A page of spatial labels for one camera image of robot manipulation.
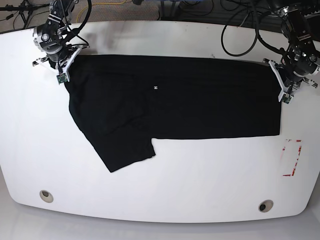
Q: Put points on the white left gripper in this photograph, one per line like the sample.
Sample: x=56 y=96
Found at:
x=289 y=81

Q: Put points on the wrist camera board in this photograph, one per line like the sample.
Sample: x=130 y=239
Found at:
x=286 y=98
x=62 y=78

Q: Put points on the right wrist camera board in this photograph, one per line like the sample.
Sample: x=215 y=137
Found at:
x=62 y=78

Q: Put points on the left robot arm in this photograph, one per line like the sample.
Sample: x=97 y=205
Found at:
x=301 y=58

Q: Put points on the right table cable grommet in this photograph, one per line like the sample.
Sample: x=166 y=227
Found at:
x=266 y=206

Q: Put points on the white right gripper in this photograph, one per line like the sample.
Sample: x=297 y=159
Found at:
x=61 y=65

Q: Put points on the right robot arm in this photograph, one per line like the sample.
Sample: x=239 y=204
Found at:
x=60 y=43

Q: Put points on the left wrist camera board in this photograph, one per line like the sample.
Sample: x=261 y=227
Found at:
x=286 y=98

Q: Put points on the left table cable grommet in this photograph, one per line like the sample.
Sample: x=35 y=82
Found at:
x=46 y=196

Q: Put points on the black tripod stand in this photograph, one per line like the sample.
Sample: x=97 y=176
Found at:
x=24 y=10

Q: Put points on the black T-shirt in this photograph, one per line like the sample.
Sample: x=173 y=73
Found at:
x=121 y=102

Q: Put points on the table cable grommet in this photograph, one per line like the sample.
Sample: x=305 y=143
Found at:
x=46 y=196
x=266 y=206

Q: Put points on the red tape rectangle marking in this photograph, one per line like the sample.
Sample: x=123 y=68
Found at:
x=290 y=157

